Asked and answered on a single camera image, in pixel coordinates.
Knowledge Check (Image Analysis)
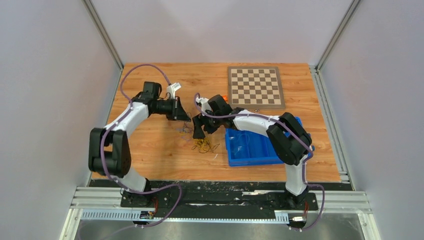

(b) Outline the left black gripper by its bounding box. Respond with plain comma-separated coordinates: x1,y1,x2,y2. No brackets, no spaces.
153,97,192,123

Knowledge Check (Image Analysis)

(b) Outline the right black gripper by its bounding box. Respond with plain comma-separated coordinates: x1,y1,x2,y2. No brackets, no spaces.
193,108,223,140

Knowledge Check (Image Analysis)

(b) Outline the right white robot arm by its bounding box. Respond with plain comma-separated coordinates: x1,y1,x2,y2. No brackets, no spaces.
192,93,313,209

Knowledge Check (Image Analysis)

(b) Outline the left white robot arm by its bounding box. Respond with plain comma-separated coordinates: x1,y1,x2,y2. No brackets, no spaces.
88,81,191,207

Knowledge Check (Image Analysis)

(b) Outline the blue plastic divided bin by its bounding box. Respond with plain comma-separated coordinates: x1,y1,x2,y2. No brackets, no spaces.
225,112,312,167

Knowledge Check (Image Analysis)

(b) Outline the wooden chessboard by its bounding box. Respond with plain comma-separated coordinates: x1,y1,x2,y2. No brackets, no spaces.
227,66,286,109

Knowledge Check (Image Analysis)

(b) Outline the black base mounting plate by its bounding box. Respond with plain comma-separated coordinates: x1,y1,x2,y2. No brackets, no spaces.
119,180,319,220

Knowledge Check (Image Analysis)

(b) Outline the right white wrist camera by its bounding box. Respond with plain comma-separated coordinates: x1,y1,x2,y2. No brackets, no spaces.
195,96,212,113

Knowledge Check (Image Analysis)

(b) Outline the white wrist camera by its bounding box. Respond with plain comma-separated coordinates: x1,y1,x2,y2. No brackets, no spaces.
195,96,212,113
166,82,182,99

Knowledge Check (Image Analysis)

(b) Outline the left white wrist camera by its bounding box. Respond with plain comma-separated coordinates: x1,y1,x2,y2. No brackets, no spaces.
166,82,182,99

